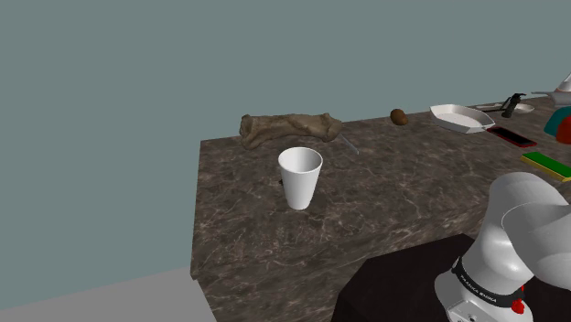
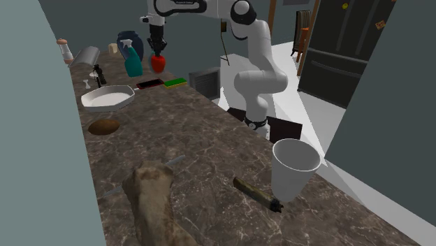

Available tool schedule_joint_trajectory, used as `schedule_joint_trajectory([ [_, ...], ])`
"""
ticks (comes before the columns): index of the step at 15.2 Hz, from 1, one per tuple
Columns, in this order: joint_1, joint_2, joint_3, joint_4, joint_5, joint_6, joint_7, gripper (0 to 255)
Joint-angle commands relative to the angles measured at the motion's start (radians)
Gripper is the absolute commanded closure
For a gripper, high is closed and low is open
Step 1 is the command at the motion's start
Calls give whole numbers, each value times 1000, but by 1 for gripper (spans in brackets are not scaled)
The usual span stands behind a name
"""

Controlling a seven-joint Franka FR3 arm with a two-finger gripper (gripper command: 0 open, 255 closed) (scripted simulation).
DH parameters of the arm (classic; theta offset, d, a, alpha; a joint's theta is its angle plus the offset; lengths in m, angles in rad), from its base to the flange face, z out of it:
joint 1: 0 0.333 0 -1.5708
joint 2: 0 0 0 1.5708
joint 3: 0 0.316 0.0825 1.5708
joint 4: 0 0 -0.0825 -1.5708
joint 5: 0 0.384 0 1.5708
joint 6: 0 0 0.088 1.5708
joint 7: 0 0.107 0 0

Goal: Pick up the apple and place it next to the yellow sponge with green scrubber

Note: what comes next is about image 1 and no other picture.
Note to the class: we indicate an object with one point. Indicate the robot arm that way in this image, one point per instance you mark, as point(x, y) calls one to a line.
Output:
point(513, 241)

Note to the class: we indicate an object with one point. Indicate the white paper cup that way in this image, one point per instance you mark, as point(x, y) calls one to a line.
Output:
point(299, 183)

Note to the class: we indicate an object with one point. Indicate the grey knife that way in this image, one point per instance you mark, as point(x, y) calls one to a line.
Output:
point(350, 145)

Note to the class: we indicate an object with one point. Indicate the brown kiwi fruit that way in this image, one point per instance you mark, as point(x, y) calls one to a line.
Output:
point(399, 117)

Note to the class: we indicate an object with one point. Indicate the dark robot stand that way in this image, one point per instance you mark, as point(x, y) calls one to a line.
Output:
point(392, 285)

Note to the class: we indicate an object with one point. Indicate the white oval dish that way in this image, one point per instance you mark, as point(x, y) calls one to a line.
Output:
point(461, 119)

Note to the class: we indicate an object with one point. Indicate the red and black phone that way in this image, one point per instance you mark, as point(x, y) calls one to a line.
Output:
point(512, 136)

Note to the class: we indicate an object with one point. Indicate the black spray bottle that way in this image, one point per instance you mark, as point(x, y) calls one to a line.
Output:
point(511, 106)

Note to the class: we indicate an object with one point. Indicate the green and yellow book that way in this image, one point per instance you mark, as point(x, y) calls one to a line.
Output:
point(546, 164)

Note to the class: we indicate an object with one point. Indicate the teal and red round object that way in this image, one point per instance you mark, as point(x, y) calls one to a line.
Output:
point(560, 125)

